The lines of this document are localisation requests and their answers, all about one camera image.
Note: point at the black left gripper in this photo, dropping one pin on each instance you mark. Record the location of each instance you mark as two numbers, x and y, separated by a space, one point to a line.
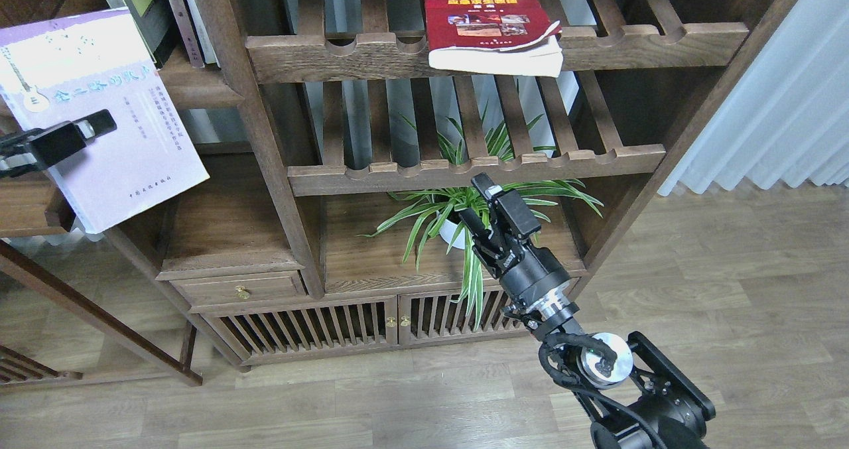
49 146

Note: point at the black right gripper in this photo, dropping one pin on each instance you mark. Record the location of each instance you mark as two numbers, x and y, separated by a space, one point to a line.
533 279

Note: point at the pale lavender cover book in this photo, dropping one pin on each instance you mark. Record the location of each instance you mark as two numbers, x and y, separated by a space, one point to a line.
68 68

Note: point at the black yellow-green cover book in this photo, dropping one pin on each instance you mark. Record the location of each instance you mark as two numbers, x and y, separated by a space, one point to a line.
156 24

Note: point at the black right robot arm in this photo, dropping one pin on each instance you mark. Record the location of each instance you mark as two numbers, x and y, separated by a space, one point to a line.
633 394

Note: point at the green spider plant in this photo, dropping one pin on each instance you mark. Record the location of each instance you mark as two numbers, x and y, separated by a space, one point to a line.
432 206

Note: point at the white plant pot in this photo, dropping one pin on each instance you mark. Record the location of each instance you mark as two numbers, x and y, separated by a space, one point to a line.
455 233

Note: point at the wooden side furniture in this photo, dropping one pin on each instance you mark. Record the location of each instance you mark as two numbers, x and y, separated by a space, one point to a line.
32 205

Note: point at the dark wooden bookshelf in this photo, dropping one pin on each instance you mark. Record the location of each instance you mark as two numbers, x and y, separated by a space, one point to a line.
341 107

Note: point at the white spine upright book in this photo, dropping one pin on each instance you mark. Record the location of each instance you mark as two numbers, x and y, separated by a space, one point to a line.
206 47

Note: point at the red cover book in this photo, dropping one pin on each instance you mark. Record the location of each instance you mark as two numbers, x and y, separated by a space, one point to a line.
505 37

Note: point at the white pleated curtain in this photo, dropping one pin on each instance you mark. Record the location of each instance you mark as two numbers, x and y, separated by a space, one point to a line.
786 121

